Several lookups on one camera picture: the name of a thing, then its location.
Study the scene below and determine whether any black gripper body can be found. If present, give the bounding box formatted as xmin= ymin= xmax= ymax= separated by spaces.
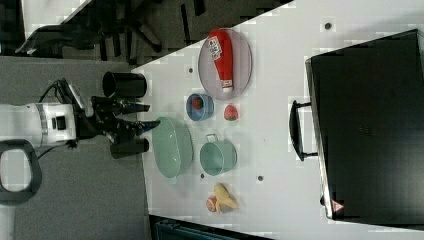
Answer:
xmin=77 ymin=96 xmax=134 ymax=144

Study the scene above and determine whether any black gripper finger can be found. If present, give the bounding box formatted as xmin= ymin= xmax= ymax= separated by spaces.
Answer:
xmin=123 ymin=103 xmax=150 ymax=114
xmin=132 ymin=121 xmax=160 ymax=135

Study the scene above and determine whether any black toaster oven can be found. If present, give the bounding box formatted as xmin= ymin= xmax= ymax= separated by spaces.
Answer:
xmin=305 ymin=29 xmax=424 ymax=230

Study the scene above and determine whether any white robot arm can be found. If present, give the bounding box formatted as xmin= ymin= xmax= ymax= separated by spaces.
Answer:
xmin=0 ymin=96 xmax=160 ymax=206

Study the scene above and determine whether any black cylinder upper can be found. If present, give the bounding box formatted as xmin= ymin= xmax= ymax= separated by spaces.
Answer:
xmin=102 ymin=72 xmax=147 ymax=98

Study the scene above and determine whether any black cylinder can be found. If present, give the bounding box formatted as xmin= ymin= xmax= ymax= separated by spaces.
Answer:
xmin=110 ymin=138 xmax=149 ymax=159
xmin=102 ymin=72 xmax=147 ymax=98

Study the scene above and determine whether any black cylinder lower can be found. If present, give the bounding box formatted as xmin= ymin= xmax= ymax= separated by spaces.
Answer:
xmin=110 ymin=138 xmax=149 ymax=159

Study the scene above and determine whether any green oval basin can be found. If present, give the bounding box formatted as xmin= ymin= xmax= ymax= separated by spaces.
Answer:
xmin=152 ymin=116 xmax=194 ymax=178

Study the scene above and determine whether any blue bowl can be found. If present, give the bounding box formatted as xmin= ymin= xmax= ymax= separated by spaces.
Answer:
xmin=186 ymin=94 xmax=214 ymax=121

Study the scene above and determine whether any red strawberry in bowl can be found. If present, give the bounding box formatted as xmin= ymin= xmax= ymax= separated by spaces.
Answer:
xmin=192 ymin=97 xmax=204 ymax=110

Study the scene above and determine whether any black office chair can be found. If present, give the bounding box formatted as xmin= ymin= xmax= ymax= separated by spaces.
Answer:
xmin=15 ymin=0 xmax=208 ymax=65

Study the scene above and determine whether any red toy strawberry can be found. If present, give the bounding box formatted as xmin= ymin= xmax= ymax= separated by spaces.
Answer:
xmin=224 ymin=104 xmax=238 ymax=121

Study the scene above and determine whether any teal crate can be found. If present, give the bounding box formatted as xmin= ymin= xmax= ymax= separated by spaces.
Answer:
xmin=153 ymin=219 xmax=268 ymax=240

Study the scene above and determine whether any red ketchup bottle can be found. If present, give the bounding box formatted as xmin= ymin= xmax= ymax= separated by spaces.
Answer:
xmin=207 ymin=29 xmax=233 ymax=93

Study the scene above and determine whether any peeled toy banana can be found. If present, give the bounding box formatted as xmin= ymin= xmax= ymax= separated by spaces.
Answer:
xmin=206 ymin=183 xmax=238 ymax=213

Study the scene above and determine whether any grey round plate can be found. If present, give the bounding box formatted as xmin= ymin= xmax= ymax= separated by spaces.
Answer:
xmin=198 ymin=28 xmax=252 ymax=100

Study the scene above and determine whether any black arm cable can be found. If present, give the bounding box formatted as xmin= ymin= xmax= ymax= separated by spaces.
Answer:
xmin=37 ymin=78 xmax=78 ymax=160

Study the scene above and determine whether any green cup with handle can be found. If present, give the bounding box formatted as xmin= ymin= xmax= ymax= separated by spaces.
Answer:
xmin=200 ymin=134 xmax=238 ymax=176

